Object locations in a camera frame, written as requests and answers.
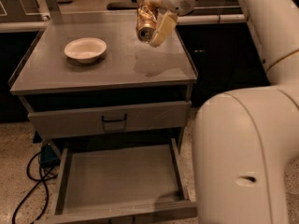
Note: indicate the grey drawer cabinet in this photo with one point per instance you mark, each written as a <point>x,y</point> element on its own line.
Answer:
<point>129,73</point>

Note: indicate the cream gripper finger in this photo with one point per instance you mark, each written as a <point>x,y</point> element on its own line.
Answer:
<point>166,23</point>
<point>151,5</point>

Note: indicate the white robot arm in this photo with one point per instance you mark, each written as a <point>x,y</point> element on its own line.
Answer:
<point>244,139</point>

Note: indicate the grey top drawer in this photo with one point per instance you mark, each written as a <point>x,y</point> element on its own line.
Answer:
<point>87,121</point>

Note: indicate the black drawer handle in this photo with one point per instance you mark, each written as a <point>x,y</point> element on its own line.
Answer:
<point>122,119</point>

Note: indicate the blue power box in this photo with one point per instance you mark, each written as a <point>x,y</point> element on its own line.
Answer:
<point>50,156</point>

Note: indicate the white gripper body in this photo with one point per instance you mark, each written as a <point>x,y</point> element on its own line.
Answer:
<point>182,7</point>

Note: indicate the open grey middle drawer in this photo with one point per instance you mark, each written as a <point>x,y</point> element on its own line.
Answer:
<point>142,184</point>

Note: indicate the crushed orange can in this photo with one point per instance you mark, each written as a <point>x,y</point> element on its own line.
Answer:
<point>146,22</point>

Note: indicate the white bowl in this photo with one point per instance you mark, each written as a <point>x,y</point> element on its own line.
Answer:
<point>85,50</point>

